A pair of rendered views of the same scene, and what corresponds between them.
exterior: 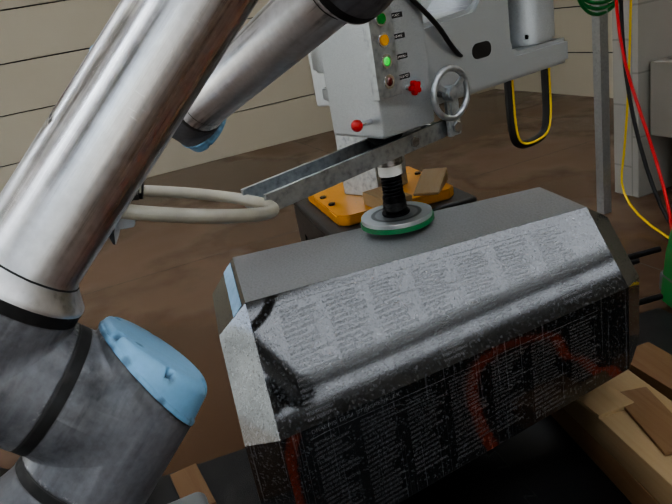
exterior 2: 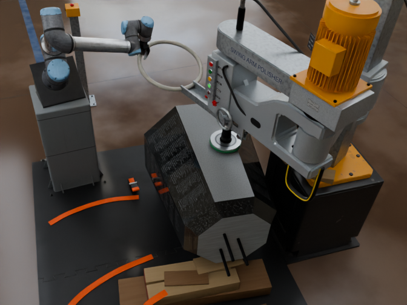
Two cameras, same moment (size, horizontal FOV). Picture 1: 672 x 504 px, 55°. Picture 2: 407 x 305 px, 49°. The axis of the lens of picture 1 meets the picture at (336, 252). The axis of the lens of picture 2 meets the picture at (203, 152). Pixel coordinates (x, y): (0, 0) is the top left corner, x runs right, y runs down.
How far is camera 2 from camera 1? 318 cm
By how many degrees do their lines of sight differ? 71
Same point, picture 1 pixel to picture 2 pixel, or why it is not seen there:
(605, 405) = (198, 263)
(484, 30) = (258, 117)
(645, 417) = (187, 274)
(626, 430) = (183, 266)
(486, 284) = (183, 172)
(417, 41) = (226, 91)
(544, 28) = (297, 151)
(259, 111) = not seen: outside the picture
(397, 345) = (165, 152)
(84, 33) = not seen: outside the picture
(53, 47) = not seen: outside the picture
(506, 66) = (266, 141)
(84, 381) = (46, 62)
